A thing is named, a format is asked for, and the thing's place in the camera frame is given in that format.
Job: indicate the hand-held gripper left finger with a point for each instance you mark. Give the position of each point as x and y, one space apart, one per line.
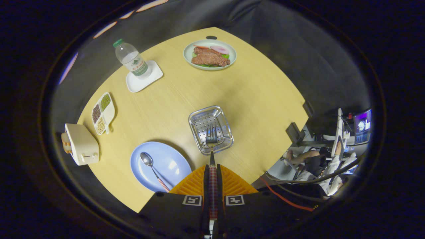
172 212

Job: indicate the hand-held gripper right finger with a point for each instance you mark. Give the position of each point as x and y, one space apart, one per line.
252 212

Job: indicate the blue plate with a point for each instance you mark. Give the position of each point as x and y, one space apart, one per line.
169 162

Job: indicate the black table clamp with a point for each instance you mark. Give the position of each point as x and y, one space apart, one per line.
308 109
293 132

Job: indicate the perforated metal basket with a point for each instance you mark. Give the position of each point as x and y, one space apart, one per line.
199 122

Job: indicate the white toaster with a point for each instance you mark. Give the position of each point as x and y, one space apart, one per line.
83 146

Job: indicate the beige beans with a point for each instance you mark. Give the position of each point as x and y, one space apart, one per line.
100 125

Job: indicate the white divided dish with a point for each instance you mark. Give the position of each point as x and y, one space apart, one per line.
109 114

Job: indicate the toasted bread slice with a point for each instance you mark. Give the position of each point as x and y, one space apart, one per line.
65 137
67 148

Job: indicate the dark red beans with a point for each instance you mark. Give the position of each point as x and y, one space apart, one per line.
96 113

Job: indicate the green beans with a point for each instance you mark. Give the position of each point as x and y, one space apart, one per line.
105 102

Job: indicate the white square coaster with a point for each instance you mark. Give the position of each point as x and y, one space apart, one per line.
139 84

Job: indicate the computer monitor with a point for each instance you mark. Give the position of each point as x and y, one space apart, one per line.
362 126

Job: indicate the brown cooked meat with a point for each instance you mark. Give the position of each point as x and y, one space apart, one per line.
209 59

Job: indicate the clear water bottle green cap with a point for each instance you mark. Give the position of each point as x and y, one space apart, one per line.
131 58

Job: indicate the pale green plate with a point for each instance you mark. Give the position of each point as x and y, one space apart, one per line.
187 53

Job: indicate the pink ham slice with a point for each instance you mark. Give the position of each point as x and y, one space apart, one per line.
219 49

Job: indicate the red tomato slice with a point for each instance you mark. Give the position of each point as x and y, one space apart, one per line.
201 46

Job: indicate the black backdrop cloth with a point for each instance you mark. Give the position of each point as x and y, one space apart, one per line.
298 49

